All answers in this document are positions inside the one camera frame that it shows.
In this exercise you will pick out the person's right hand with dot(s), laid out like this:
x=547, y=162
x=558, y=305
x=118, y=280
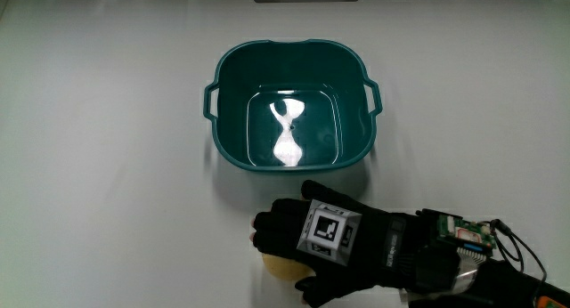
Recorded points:
x=383, y=245

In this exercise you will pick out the yellow sponge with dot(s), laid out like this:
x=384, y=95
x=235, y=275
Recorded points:
x=285, y=269

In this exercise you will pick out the white desk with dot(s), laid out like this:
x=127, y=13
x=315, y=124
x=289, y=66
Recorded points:
x=111, y=165

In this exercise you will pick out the green circuit board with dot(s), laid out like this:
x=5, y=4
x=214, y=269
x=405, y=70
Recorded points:
x=467, y=232

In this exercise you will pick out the orange sensor module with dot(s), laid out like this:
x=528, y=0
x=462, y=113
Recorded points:
x=554, y=302

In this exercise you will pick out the teal plastic basin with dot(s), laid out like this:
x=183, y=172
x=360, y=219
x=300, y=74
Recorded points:
x=231, y=76

